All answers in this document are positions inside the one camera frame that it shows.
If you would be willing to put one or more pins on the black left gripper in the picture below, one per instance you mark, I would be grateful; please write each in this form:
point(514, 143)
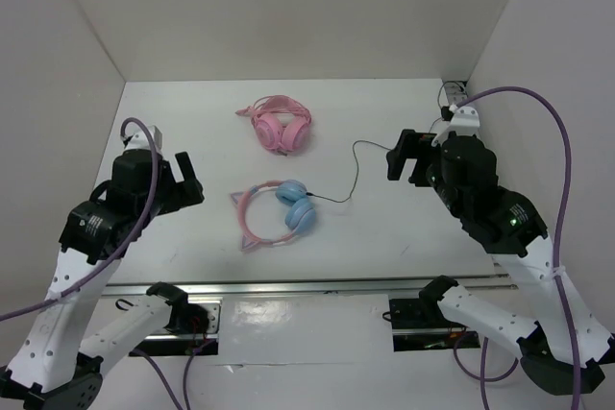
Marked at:
point(183, 193)

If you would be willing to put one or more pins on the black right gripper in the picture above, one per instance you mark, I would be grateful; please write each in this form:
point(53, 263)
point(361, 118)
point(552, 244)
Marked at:
point(410, 143)

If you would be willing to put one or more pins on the pink blue cat-ear headphones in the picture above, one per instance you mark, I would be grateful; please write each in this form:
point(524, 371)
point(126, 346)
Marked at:
point(273, 213)

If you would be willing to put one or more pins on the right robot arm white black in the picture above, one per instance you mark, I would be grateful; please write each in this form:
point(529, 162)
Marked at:
point(562, 347)

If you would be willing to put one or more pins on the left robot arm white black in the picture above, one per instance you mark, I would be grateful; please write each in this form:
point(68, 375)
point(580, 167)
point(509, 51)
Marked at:
point(59, 366)

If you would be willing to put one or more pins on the left base electronics opening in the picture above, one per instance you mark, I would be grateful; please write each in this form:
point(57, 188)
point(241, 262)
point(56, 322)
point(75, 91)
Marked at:
point(198, 331)

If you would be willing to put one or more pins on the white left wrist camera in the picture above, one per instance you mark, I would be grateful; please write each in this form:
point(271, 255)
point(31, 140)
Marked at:
point(143, 139)

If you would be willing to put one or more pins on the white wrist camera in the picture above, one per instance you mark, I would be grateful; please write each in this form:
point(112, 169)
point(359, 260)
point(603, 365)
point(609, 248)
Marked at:
point(143, 139)
point(460, 121)

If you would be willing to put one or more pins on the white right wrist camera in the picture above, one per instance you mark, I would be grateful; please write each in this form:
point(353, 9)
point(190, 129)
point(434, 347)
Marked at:
point(460, 121)

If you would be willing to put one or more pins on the aluminium rail right side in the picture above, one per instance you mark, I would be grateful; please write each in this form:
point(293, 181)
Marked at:
point(455, 91)

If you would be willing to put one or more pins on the aluminium rail front edge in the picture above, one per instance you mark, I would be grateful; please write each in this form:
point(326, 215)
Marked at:
point(277, 288)

